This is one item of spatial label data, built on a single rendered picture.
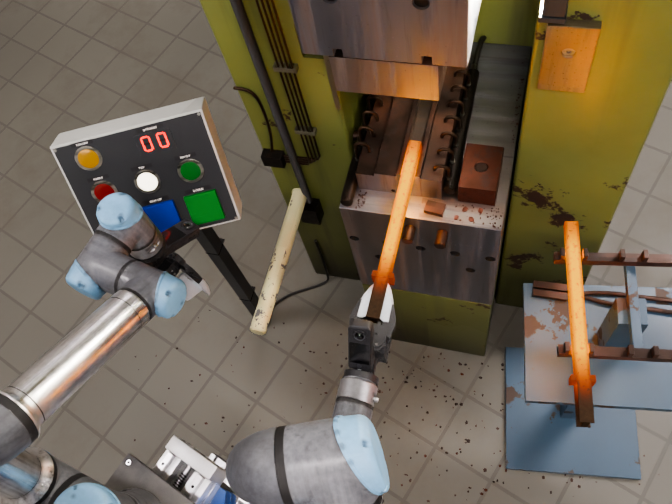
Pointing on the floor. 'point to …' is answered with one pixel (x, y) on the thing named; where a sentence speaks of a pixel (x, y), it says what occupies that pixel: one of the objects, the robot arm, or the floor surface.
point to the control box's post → (228, 268)
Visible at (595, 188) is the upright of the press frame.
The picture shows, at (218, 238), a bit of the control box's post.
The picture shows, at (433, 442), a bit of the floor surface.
